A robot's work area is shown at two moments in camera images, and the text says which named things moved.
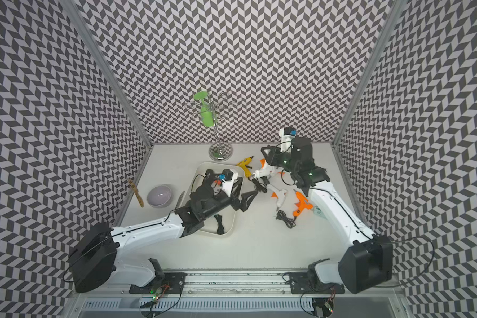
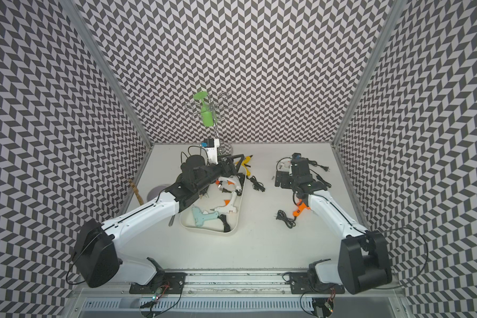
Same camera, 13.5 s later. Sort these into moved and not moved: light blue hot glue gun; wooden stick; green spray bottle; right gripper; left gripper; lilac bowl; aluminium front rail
Moved: right gripper; light blue hot glue gun; left gripper
Not moved: wooden stick; aluminium front rail; lilac bowl; green spray bottle
